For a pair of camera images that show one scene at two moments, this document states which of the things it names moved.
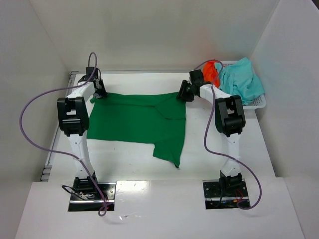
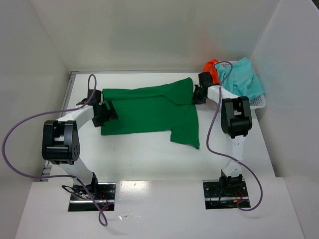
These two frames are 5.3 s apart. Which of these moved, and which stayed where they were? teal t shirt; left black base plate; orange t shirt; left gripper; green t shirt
Moved: green t shirt; left gripper
Stayed: orange t shirt; left black base plate; teal t shirt
